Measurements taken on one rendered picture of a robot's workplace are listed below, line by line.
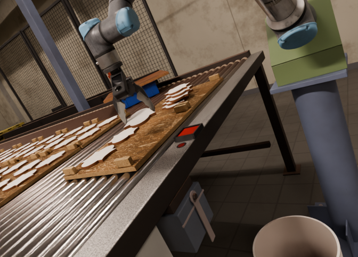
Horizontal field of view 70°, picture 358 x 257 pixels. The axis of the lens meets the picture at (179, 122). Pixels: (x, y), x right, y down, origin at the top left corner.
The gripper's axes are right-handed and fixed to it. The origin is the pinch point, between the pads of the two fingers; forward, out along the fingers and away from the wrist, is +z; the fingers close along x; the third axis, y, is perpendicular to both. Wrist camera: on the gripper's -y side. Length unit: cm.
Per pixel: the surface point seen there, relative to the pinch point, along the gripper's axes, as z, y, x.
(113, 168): 5.4, -19.2, 11.3
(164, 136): 7.1, -10.0, -5.7
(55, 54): -48, 200, 77
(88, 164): 4.7, -8.0, 22.1
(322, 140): 45, 3, -62
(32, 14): -91, 202, 75
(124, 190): 6.6, -32.5, 7.2
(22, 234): 5.6, -31.4, 36.3
